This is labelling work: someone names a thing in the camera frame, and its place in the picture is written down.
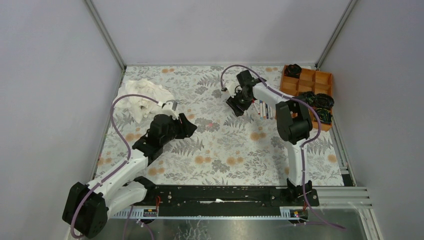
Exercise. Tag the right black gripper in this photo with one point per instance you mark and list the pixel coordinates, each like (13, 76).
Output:
(233, 102)

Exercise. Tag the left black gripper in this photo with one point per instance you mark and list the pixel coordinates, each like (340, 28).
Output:
(189, 127)

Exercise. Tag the white pen blue tip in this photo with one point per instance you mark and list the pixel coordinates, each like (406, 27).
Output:
(260, 108)

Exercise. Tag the white pen orange tip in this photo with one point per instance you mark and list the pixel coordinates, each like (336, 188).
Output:
(263, 111)

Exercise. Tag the purple pen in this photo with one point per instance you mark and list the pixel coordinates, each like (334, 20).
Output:
(266, 111)

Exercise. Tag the white pen grey cap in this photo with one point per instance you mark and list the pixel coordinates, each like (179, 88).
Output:
(270, 112)

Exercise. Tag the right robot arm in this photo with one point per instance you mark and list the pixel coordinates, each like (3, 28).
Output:
(293, 124)

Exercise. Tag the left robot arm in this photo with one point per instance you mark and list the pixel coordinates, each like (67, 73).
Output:
(89, 206)

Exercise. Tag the floral table mat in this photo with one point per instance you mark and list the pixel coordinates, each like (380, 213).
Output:
(225, 149)

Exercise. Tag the white crumpled cloth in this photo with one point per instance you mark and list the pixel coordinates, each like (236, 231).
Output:
(142, 98)

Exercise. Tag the orange compartment tray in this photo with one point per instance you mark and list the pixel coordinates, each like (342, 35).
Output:
(315, 87)

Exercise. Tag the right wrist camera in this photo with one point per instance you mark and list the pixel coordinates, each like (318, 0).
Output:
(231, 88)

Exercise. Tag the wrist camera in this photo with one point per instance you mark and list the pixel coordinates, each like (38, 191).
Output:
(231, 88)
(169, 108)

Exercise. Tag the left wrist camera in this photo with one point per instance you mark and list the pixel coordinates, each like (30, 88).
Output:
(169, 108)

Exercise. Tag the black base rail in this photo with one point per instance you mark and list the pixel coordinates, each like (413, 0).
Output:
(224, 201)

